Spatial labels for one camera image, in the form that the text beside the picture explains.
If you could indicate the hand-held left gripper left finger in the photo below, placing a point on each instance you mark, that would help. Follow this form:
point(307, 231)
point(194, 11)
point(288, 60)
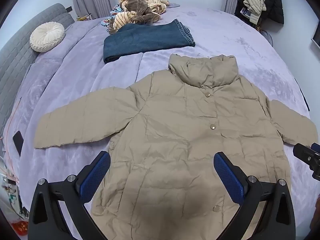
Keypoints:
point(96, 175)

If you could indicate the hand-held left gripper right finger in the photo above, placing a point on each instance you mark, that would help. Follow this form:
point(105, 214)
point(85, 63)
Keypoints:
point(228, 175)

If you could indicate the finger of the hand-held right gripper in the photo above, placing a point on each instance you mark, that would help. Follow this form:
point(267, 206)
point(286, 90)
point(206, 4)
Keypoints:
point(303, 153)

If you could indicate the beige puffer jacket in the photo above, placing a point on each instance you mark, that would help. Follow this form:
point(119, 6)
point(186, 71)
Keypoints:
point(175, 135)

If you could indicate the black phone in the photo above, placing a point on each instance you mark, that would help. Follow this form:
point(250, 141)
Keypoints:
point(18, 143)

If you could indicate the lilac fleece blanket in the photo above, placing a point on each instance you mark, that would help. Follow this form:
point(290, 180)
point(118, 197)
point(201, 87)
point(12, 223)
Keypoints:
point(75, 80)

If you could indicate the grey quilted headboard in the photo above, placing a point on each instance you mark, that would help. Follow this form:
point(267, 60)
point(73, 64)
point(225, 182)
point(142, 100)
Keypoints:
point(15, 62)

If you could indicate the folded blue jeans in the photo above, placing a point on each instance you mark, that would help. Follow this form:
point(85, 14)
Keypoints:
point(150, 40)

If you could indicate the round white pillow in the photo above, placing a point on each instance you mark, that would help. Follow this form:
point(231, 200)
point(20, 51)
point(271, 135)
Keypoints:
point(47, 37)

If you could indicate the hanging beige down jacket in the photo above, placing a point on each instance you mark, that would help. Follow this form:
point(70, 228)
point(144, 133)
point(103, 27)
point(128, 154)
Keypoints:
point(255, 7)

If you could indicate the hanging black coat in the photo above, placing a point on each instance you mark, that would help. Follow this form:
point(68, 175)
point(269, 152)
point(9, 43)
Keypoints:
point(273, 2)

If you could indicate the colourful printed cloth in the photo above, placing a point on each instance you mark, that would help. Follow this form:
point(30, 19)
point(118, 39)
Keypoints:
point(116, 11)

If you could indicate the brown plush toy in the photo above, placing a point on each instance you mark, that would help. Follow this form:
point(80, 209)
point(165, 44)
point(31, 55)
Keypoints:
point(137, 7)

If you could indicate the grey cloth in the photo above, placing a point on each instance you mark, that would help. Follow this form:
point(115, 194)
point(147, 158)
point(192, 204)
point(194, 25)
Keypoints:
point(174, 5)

